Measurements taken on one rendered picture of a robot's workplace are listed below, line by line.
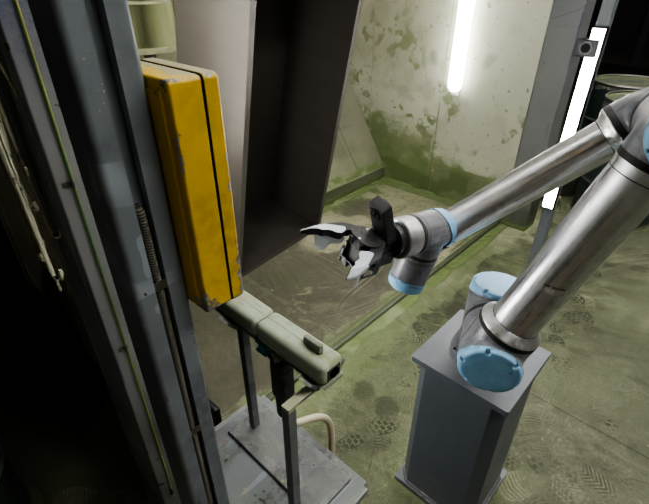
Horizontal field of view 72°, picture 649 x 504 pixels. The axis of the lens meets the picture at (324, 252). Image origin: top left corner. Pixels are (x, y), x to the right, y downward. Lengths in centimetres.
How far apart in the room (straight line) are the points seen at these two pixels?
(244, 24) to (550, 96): 225
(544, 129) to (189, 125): 304
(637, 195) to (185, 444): 84
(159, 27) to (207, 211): 231
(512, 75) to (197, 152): 304
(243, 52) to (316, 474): 120
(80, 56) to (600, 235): 87
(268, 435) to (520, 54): 286
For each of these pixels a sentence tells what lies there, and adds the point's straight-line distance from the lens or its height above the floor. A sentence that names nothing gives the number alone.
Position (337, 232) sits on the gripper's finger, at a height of 119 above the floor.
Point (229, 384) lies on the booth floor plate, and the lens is 216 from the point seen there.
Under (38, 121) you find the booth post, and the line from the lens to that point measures 96.
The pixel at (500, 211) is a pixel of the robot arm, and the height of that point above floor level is 115.
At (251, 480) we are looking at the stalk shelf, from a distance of 99.
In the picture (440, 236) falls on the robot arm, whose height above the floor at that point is 114.
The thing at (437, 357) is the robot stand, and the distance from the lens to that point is 143.
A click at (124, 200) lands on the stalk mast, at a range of 47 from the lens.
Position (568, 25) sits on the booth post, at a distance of 326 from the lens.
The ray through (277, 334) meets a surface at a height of 114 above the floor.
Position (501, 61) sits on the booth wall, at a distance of 341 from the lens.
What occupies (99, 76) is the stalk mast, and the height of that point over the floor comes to 156.
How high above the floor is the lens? 163
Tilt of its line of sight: 32 degrees down
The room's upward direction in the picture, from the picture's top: straight up
